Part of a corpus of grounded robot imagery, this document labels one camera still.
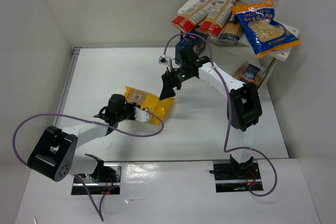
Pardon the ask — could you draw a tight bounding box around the yellow pasta bag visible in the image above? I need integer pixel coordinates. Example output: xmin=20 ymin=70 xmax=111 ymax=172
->
xmin=124 ymin=86 xmax=175 ymax=125

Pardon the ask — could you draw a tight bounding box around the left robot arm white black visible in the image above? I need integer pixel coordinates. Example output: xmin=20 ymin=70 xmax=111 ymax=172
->
xmin=27 ymin=94 xmax=136 ymax=182

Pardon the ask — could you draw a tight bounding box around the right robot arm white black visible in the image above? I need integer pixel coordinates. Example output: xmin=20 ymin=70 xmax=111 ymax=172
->
xmin=159 ymin=48 xmax=262 ymax=176

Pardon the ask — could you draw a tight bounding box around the dark blue pasta box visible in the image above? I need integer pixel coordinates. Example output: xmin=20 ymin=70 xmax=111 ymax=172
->
xmin=175 ymin=35 xmax=206 ymax=66

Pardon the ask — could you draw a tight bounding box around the blue clear pasta bag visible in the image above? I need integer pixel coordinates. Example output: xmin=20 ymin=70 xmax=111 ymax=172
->
xmin=233 ymin=61 xmax=266 ymax=88

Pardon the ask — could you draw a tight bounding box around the white two-tier shelf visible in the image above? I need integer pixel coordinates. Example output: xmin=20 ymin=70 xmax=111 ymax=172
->
xmin=177 ymin=0 xmax=299 ymax=92

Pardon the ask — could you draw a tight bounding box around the left red spaghetti pack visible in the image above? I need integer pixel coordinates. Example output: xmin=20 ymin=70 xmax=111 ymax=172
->
xmin=171 ymin=0 xmax=218 ymax=33

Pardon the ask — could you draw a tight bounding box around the red spaghetti pack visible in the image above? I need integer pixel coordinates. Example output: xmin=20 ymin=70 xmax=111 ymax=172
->
xmin=197 ymin=0 xmax=238 ymax=40
xmin=171 ymin=0 xmax=218 ymax=33

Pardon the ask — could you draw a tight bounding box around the dark blue spaghetti pack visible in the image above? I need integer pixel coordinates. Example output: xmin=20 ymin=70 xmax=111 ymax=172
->
xmin=218 ymin=13 xmax=243 ymax=44

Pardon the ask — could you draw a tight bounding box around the right red spaghetti pack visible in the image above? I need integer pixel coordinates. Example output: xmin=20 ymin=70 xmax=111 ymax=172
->
xmin=197 ymin=0 xmax=238 ymax=40

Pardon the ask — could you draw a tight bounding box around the blue orange orecchiette bag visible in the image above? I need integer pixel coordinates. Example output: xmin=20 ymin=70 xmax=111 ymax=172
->
xmin=232 ymin=0 xmax=301 ymax=58

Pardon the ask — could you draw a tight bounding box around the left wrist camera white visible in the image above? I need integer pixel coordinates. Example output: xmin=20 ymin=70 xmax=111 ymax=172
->
xmin=134 ymin=107 xmax=151 ymax=123

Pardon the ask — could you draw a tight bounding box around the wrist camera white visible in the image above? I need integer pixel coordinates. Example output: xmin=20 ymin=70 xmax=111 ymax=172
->
xmin=159 ymin=55 xmax=173 ymax=71
xmin=134 ymin=107 xmax=151 ymax=123

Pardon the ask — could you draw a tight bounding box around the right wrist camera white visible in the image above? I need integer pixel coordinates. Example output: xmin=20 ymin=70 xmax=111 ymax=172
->
xmin=159 ymin=55 xmax=173 ymax=71

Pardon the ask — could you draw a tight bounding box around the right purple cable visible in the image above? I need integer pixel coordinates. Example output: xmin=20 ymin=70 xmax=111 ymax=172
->
xmin=163 ymin=33 xmax=278 ymax=197

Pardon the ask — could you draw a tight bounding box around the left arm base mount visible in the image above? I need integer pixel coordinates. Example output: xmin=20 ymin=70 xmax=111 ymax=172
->
xmin=79 ymin=163 xmax=122 ymax=196

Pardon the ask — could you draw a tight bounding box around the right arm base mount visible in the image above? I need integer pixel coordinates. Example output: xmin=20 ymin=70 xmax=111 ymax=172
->
xmin=209 ymin=162 xmax=263 ymax=193

